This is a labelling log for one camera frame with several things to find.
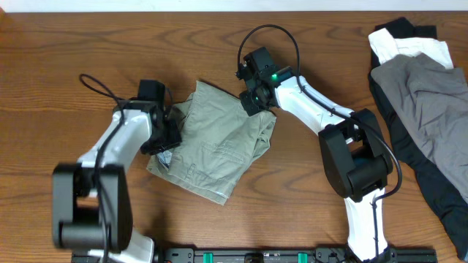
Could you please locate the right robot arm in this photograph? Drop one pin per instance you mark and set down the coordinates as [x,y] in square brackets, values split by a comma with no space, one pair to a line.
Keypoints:
[355,160]

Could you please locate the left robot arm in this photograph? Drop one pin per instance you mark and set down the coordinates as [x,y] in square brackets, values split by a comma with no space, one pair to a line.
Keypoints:
[92,213]

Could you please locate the black garment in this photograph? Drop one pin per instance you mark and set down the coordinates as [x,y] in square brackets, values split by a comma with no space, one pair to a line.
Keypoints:
[440,194]

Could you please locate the dark grey garment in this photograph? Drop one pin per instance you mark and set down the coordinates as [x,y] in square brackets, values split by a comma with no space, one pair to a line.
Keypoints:
[431,101]

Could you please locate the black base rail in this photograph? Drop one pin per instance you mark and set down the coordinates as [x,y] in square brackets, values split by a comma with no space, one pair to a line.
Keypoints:
[317,255]

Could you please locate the white shirt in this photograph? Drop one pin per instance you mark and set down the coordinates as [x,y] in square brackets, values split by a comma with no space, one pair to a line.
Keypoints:
[386,47]

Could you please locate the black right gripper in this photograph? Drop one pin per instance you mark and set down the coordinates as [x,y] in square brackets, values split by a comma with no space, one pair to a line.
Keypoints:
[250,107]

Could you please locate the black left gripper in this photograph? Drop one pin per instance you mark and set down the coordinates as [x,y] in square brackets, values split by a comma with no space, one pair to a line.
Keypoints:
[163,138]

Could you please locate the khaki grey shorts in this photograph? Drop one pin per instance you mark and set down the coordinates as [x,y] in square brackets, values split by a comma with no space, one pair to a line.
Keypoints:
[219,143]

